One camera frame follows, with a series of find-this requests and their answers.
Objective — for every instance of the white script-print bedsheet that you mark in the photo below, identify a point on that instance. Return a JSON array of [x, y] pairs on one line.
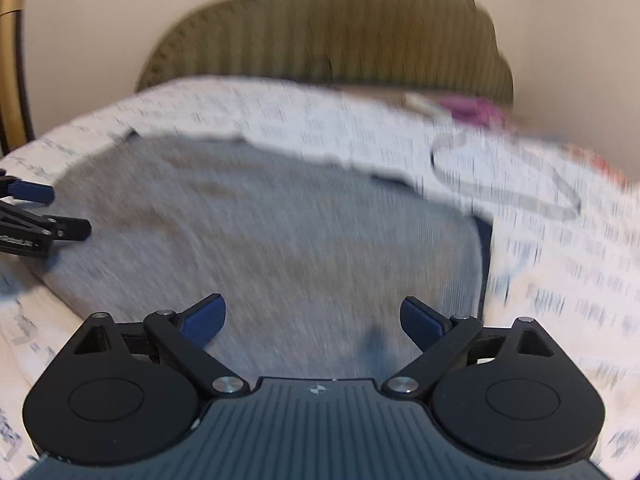
[[565, 248]]

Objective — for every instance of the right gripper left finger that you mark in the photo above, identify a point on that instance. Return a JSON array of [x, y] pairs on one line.
[[180, 340]]

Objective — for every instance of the grey and navy sweater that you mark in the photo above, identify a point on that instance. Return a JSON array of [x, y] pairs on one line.
[[313, 261]]

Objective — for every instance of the olive striped headboard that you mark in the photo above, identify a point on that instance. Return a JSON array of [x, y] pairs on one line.
[[436, 45]]

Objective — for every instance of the white power strip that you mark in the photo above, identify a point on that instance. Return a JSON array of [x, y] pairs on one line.
[[423, 105]]

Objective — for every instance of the purple cloth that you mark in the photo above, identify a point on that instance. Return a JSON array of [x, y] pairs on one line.
[[474, 111]]

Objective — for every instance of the gold tower air conditioner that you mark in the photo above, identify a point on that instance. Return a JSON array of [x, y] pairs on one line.
[[16, 124]]

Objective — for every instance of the colourful floral fabric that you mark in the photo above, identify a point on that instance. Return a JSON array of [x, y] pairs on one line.
[[597, 163]]

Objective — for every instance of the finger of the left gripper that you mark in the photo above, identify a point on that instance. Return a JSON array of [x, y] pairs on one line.
[[26, 191]]

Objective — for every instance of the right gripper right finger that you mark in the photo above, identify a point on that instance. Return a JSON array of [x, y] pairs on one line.
[[442, 342]]

